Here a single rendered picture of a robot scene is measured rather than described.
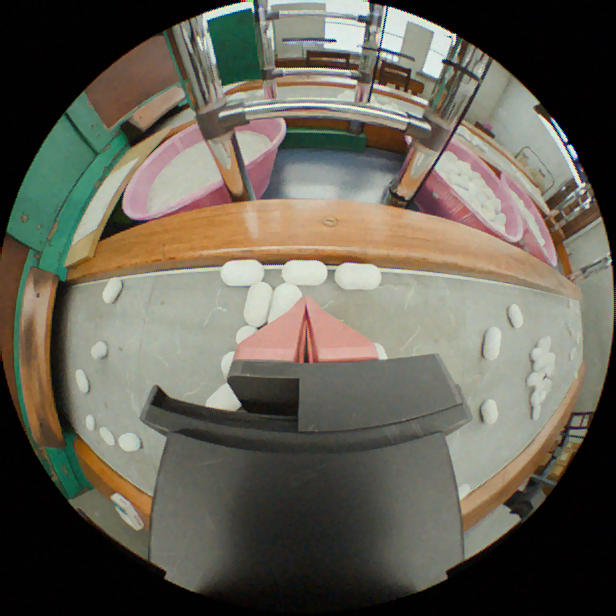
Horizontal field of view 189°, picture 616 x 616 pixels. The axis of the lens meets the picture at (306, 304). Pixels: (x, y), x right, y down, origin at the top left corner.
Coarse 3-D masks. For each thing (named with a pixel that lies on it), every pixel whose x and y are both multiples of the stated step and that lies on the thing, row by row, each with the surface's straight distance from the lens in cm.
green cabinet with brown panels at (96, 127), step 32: (128, 64) 79; (160, 64) 90; (96, 96) 66; (128, 96) 73; (64, 128) 58; (96, 128) 60; (64, 160) 55; (32, 192) 51; (64, 192) 52; (32, 224) 48; (32, 256) 47; (0, 288) 48; (0, 320) 48
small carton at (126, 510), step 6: (114, 498) 39; (120, 498) 39; (114, 504) 40; (120, 504) 38; (126, 504) 38; (120, 510) 40; (126, 510) 38; (132, 510) 39; (126, 516) 40; (132, 516) 39; (138, 516) 40; (132, 522) 40; (138, 522) 41; (138, 528) 42
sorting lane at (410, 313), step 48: (96, 288) 35; (144, 288) 23; (192, 288) 18; (240, 288) 16; (336, 288) 15; (384, 288) 16; (432, 288) 19; (480, 288) 25; (528, 288) 40; (96, 336) 32; (144, 336) 22; (192, 336) 17; (384, 336) 16; (432, 336) 18; (480, 336) 23; (528, 336) 37; (96, 384) 33; (144, 384) 22; (192, 384) 18; (480, 384) 24; (96, 432) 40; (144, 432) 25; (480, 432) 28; (528, 432) 47; (144, 480) 33; (480, 480) 37
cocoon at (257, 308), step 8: (256, 288) 13; (264, 288) 13; (248, 296) 14; (256, 296) 13; (264, 296) 13; (248, 304) 13; (256, 304) 13; (264, 304) 13; (248, 312) 13; (256, 312) 13; (264, 312) 13; (248, 320) 13; (256, 320) 13; (264, 320) 13
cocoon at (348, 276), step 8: (344, 264) 14; (352, 264) 14; (360, 264) 14; (368, 264) 14; (336, 272) 14; (344, 272) 14; (352, 272) 14; (360, 272) 14; (368, 272) 14; (376, 272) 14; (336, 280) 14; (344, 280) 14; (352, 280) 14; (360, 280) 14; (368, 280) 14; (376, 280) 14; (344, 288) 14; (352, 288) 14; (360, 288) 14; (368, 288) 14
